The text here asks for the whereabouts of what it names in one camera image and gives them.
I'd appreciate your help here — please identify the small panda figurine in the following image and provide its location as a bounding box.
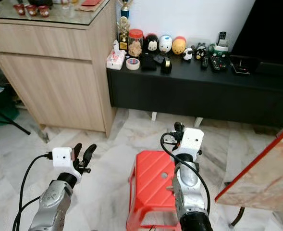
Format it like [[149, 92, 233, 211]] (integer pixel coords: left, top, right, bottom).
[[183, 47, 194, 61]]

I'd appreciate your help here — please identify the black low console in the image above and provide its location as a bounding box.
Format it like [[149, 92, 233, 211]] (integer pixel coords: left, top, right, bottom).
[[107, 53, 283, 128]]

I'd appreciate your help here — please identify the small red cup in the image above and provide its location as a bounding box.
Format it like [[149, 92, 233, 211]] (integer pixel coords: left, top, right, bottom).
[[16, 4, 27, 16], [27, 5, 38, 17], [38, 6, 50, 18]]

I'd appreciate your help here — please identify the marble table with red edge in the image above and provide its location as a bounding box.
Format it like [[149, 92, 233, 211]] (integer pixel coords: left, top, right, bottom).
[[214, 123, 283, 227]]

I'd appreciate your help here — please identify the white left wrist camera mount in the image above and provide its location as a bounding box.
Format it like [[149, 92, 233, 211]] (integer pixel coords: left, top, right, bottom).
[[52, 147, 82, 182]]

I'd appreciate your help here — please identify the yellow round plush toy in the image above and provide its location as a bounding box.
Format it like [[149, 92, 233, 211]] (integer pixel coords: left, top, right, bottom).
[[172, 36, 187, 55]]

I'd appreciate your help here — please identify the black television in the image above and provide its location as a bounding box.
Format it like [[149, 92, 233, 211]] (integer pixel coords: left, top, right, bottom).
[[230, 0, 283, 65]]

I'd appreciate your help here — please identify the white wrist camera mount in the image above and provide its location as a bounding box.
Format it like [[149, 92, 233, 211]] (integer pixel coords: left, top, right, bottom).
[[52, 147, 82, 182], [175, 128, 204, 162]]

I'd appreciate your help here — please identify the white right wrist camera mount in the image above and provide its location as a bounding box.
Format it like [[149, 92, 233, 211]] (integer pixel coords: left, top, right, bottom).
[[175, 128, 204, 162]]

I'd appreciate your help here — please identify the clear jar with red lid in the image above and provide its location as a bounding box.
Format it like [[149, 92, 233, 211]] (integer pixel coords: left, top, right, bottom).
[[128, 29, 144, 58]]

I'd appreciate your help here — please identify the flat black box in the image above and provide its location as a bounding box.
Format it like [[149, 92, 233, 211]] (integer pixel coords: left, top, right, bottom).
[[140, 53, 158, 72]]

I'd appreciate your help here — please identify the black round plush toy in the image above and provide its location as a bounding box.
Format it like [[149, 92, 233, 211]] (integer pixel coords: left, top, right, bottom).
[[144, 34, 160, 54]]

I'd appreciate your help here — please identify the green white remote holder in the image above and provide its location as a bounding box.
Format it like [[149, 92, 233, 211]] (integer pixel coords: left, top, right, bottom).
[[208, 43, 230, 59]]

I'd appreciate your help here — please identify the roll of tape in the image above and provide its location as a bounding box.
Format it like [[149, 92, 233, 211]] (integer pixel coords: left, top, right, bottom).
[[126, 58, 141, 71]]

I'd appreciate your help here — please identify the red plastic stool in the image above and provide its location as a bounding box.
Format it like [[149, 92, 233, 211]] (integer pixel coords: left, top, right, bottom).
[[126, 150, 183, 231]]

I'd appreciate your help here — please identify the small black tape dispenser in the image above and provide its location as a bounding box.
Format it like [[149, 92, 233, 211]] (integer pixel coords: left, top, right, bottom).
[[161, 58, 173, 74]]

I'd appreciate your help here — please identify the flat red packet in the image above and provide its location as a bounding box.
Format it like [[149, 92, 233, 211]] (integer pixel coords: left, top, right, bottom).
[[81, 0, 103, 7]]

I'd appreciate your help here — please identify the white round plush toy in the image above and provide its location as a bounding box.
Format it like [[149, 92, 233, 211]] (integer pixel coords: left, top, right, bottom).
[[159, 35, 173, 53]]

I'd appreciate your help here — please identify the black tripod stand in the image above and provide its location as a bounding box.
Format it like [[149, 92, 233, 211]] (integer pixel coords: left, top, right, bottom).
[[0, 99, 31, 186]]

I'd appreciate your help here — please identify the light wooden cabinet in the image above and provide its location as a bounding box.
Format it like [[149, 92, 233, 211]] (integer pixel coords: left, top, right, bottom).
[[0, 0, 119, 138]]

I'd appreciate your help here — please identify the small dark figurine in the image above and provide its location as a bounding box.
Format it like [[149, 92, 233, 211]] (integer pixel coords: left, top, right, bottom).
[[195, 43, 207, 60]]

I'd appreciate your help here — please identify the black flat remote control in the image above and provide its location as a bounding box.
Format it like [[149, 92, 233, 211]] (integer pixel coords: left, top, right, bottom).
[[209, 55, 228, 73]]

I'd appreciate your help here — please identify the pink white tissue box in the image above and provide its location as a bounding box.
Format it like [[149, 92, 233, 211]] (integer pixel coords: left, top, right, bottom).
[[106, 40, 126, 70]]

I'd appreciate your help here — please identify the gold and blue trophy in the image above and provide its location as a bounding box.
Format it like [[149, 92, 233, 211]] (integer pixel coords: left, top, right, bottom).
[[116, 0, 135, 51]]

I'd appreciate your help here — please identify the black upright remote control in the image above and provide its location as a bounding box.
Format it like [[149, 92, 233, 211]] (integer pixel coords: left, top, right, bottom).
[[217, 31, 227, 48]]

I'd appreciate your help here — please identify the black square tray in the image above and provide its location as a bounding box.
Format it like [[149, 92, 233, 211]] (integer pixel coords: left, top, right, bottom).
[[230, 55, 259, 75]]

